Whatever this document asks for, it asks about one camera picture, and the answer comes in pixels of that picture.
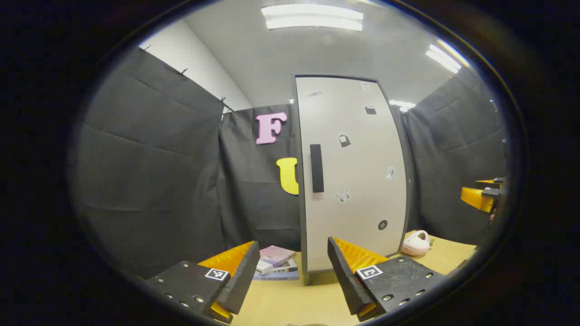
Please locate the black backdrop cloth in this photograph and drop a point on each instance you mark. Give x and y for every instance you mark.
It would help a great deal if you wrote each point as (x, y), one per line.
(149, 158)

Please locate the white book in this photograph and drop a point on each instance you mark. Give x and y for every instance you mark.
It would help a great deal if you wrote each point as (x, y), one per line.
(283, 267)

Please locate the dark grey cabinet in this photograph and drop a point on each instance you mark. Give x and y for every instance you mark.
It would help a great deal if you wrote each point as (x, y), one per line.
(308, 275)

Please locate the light grey cabinet door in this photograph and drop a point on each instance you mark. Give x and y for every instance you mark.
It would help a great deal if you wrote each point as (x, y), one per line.
(353, 172)

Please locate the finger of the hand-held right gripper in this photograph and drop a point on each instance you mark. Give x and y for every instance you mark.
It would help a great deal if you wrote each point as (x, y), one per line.
(473, 197)
(489, 182)

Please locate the large ceiling light panel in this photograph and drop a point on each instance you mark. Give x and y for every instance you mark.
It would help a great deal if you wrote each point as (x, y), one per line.
(312, 17)

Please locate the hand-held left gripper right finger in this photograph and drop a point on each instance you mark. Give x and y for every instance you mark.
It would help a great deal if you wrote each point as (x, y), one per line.
(346, 280)

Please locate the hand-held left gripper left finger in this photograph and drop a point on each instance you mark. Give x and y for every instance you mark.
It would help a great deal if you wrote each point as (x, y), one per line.
(242, 280)

